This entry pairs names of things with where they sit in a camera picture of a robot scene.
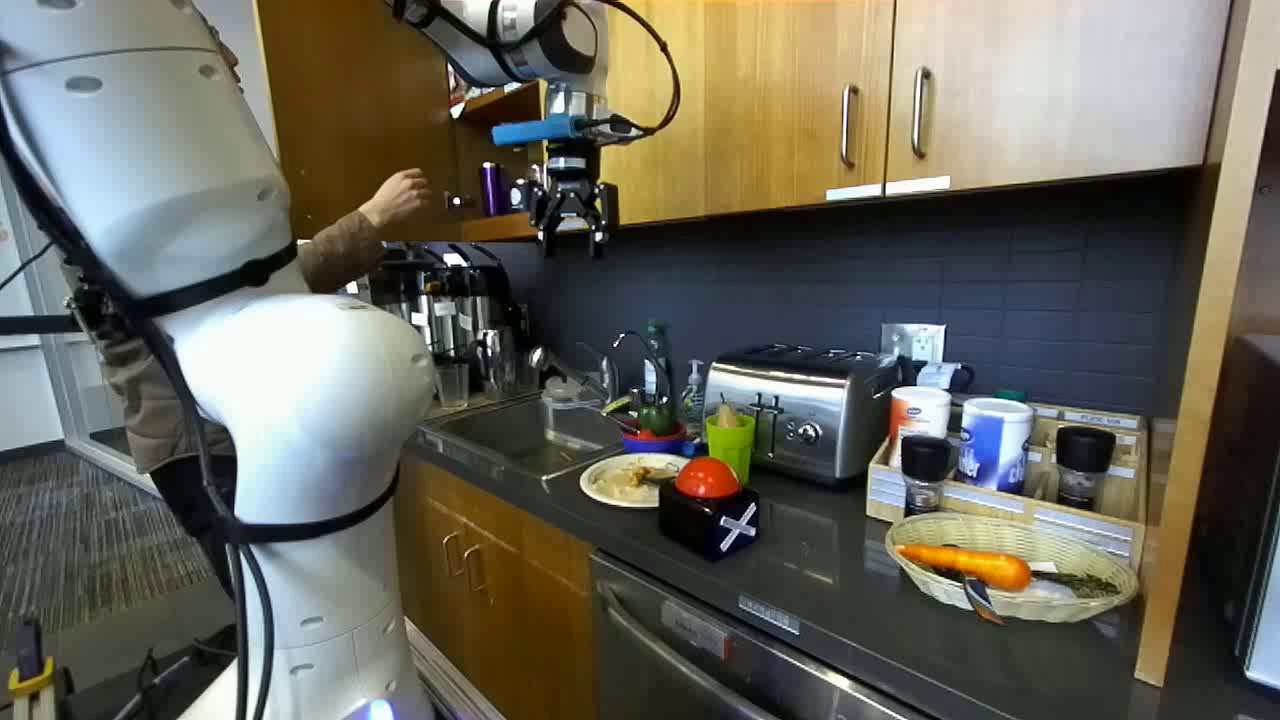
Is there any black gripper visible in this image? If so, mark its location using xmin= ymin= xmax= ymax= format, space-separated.
xmin=536 ymin=143 xmax=626 ymax=258

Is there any person forearm brown sleeve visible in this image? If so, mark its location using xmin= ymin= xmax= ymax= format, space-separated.
xmin=291 ymin=205 xmax=393 ymax=296

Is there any person hand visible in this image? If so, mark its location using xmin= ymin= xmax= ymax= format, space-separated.
xmin=357 ymin=164 xmax=441 ymax=234

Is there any purple bottle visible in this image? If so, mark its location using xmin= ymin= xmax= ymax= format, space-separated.
xmin=477 ymin=157 xmax=509 ymax=221

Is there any chrome faucet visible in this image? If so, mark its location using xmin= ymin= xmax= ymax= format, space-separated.
xmin=594 ymin=327 xmax=642 ymax=407

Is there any dark soap bottle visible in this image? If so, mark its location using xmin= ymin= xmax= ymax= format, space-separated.
xmin=638 ymin=318 xmax=679 ymax=407

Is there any black silver coffee machine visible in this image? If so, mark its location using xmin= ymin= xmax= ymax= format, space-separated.
xmin=366 ymin=234 xmax=521 ymax=407

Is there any steel sink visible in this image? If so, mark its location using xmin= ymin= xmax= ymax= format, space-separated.
xmin=428 ymin=393 xmax=621 ymax=479

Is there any blue and red bowl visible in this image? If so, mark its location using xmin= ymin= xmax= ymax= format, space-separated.
xmin=611 ymin=416 xmax=700 ymax=459

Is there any narrow wooden cabinet door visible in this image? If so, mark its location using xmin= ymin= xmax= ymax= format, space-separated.
xmin=596 ymin=0 xmax=896 ymax=228

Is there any white dirty plate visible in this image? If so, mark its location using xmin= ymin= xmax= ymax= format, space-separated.
xmin=578 ymin=448 xmax=693 ymax=515

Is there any green plastic cup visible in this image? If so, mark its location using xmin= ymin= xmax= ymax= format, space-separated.
xmin=700 ymin=402 xmax=762 ymax=482

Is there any open wooden shelf cabinet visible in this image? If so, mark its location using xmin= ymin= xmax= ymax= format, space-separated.
xmin=252 ymin=0 xmax=552 ymax=248

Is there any red tomato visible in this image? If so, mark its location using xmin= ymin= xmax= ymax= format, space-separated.
xmin=670 ymin=452 xmax=744 ymax=505

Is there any silver toaster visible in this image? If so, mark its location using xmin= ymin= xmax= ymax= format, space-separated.
xmin=700 ymin=345 xmax=905 ymax=486

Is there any black square tray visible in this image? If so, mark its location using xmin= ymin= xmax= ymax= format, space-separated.
xmin=655 ymin=482 xmax=766 ymax=563

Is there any wooden lower cabinet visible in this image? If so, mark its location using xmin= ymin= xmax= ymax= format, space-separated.
xmin=393 ymin=456 xmax=602 ymax=720

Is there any white cup orange print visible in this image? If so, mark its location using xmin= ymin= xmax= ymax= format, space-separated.
xmin=887 ymin=385 xmax=955 ymax=470

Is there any black top grinder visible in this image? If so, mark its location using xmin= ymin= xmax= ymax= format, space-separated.
xmin=899 ymin=430 xmax=955 ymax=519
xmin=1053 ymin=424 xmax=1122 ymax=513

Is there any stainless dishwasher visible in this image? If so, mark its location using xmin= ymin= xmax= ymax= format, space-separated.
xmin=590 ymin=550 xmax=937 ymax=720

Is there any person body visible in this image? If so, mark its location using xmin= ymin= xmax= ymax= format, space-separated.
xmin=63 ymin=262 xmax=244 ymax=597

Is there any white cup blue print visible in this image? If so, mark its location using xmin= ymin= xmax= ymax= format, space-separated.
xmin=955 ymin=393 xmax=1040 ymax=494

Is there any wide wooden cabinet door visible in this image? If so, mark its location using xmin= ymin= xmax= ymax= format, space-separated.
xmin=886 ymin=0 xmax=1241 ymax=199

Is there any orange toy carrot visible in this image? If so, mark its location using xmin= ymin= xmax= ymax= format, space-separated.
xmin=899 ymin=538 xmax=1040 ymax=597

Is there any black spoon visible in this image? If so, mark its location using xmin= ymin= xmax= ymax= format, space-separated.
xmin=955 ymin=570 xmax=1007 ymax=626

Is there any bowl with food scraps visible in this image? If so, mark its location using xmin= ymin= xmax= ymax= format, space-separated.
xmin=886 ymin=506 xmax=1145 ymax=626

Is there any green herb sprig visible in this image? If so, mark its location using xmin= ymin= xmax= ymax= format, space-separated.
xmin=1027 ymin=567 xmax=1122 ymax=598

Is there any wooden caddy tray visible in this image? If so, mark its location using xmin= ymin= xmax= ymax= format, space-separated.
xmin=866 ymin=399 xmax=1152 ymax=567

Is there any wooden side panel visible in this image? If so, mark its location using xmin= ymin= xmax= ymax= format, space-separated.
xmin=1130 ymin=0 xmax=1280 ymax=693

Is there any black built-in appliance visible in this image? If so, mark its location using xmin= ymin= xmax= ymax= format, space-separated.
xmin=1201 ymin=332 xmax=1280 ymax=699

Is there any yellow black clamp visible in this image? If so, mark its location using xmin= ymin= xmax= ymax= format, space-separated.
xmin=0 ymin=621 xmax=68 ymax=720

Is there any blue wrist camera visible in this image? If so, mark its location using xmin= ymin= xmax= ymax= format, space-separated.
xmin=490 ymin=110 xmax=594 ymax=153

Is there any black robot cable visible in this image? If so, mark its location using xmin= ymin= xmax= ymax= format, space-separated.
xmin=594 ymin=0 xmax=686 ymax=143

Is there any silver cabinet handle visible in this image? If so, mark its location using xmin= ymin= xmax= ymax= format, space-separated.
xmin=832 ymin=81 xmax=866 ymax=176
xmin=905 ymin=63 xmax=942 ymax=164

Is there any wall power outlet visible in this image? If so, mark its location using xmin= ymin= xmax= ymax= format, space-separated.
xmin=877 ymin=315 xmax=951 ymax=366

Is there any silver dishwasher handle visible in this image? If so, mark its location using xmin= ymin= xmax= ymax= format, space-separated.
xmin=602 ymin=597 xmax=751 ymax=720

